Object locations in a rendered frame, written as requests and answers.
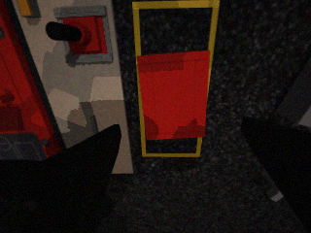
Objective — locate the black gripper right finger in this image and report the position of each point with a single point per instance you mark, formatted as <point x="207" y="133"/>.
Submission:
<point x="285" y="154"/>

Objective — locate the grey rectangular bar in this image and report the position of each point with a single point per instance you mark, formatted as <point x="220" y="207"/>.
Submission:
<point x="296" y="105"/>

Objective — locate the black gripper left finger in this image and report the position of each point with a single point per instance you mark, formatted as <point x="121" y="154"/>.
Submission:
<point x="64" y="192"/>

